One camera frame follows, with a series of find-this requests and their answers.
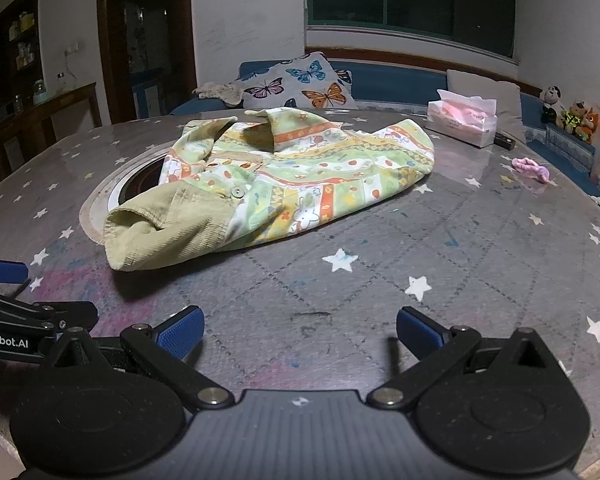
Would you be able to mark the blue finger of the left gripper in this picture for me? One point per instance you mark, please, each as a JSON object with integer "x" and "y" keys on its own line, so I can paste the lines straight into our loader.
{"x": 12, "y": 272}

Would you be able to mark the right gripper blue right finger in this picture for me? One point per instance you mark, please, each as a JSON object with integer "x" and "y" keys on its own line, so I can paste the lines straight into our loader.
{"x": 441, "y": 352}

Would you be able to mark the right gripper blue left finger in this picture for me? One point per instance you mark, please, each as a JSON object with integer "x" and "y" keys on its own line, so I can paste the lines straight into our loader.
{"x": 160, "y": 351}

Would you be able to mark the colourful patterned children's shirt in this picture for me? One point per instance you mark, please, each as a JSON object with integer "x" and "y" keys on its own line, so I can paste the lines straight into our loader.
{"x": 227, "y": 184}

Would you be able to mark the dark wooden side table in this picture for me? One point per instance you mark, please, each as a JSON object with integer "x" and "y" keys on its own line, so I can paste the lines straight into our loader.
{"x": 33, "y": 128}

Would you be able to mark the pink hair scrunchie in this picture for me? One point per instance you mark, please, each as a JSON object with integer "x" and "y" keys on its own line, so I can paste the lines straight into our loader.
{"x": 531, "y": 169}

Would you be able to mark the black remote control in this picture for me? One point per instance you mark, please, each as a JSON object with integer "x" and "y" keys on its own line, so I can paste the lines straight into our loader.
{"x": 504, "y": 141}

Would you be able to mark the pink tissue box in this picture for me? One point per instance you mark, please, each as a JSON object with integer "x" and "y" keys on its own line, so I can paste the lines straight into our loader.
{"x": 469, "y": 119}

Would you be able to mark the crumpled beige cloth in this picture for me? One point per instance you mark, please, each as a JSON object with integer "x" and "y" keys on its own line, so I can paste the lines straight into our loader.
{"x": 229, "y": 94}

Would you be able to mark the blue corner sofa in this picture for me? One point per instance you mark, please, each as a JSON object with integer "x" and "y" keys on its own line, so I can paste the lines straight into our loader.
{"x": 396, "y": 85}

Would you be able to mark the panda plush toy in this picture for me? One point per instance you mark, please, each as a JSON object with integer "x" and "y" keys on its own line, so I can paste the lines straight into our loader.
{"x": 552, "y": 106}

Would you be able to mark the orange fox plush toy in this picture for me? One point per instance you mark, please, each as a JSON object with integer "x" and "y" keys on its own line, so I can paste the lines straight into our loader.
{"x": 580, "y": 119}

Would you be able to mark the butterfly print pillow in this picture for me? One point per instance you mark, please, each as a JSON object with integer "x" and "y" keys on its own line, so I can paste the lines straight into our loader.
{"x": 308, "y": 82}

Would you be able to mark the dark wall shelf unit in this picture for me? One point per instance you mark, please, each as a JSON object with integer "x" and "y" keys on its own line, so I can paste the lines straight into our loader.
{"x": 20, "y": 59}

